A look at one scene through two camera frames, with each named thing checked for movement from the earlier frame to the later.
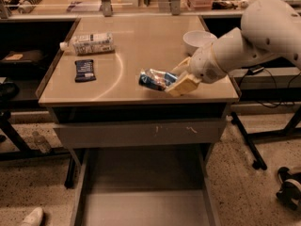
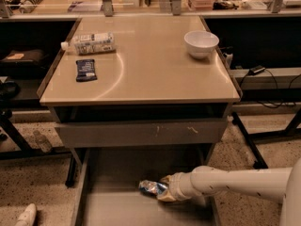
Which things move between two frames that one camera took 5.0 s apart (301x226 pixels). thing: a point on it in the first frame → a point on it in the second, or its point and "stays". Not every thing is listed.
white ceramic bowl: x=197 y=39 stays
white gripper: x=204 y=64 → x=177 y=185
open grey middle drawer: x=145 y=186 stays
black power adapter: x=255 y=70 stays
